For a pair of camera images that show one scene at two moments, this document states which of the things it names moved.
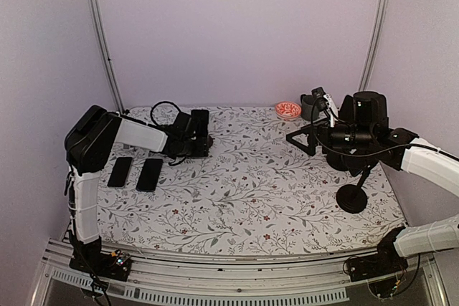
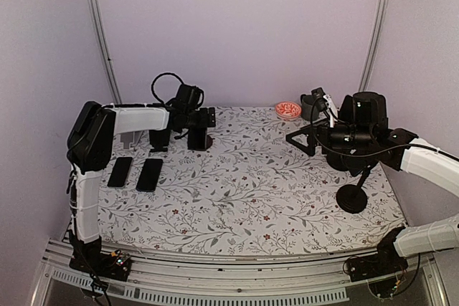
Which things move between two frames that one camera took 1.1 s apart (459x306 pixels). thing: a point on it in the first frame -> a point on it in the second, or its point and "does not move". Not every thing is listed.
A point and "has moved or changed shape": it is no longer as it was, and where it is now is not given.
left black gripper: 181,155 -> 204,120
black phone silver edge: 120,172 does not move
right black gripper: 311,149 does not move
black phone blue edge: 149,177 does not move
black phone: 200,120 has moved or changed shape
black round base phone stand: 210,141 does not move
